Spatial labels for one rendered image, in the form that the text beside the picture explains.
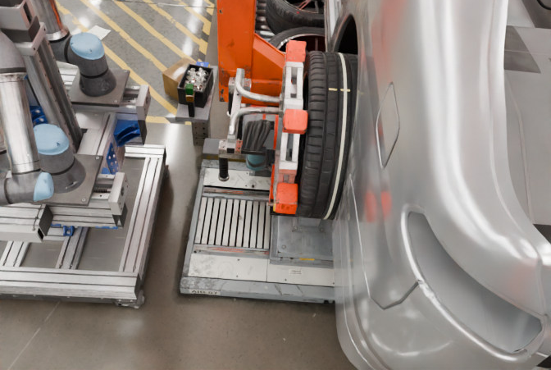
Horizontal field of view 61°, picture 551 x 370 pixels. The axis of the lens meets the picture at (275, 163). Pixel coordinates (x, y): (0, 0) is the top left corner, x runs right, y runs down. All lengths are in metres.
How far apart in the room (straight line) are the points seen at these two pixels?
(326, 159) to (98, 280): 1.21
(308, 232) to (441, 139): 1.55
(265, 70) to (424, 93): 1.44
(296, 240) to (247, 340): 0.52
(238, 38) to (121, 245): 1.11
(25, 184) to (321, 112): 0.91
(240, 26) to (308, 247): 1.08
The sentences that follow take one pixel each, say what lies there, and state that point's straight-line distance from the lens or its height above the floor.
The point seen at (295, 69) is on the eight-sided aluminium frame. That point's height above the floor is 1.11.
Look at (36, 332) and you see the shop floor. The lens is 2.53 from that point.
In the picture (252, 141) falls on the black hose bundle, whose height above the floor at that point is 1.00.
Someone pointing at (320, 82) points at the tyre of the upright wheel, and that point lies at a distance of 1.63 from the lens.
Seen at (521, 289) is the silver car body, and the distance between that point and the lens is 0.86.
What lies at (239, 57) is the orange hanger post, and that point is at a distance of 2.26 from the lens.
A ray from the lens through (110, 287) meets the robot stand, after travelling 2.26.
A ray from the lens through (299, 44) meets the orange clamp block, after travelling 1.87.
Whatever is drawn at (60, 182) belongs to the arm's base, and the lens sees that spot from 1.80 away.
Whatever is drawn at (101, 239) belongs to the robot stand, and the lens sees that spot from 2.41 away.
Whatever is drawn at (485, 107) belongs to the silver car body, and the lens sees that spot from 0.92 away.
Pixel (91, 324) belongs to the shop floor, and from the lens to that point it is 2.47.
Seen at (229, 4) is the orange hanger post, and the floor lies 1.10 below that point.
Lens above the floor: 2.24
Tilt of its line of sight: 51 degrees down
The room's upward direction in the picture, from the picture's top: 7 degrees clockwise
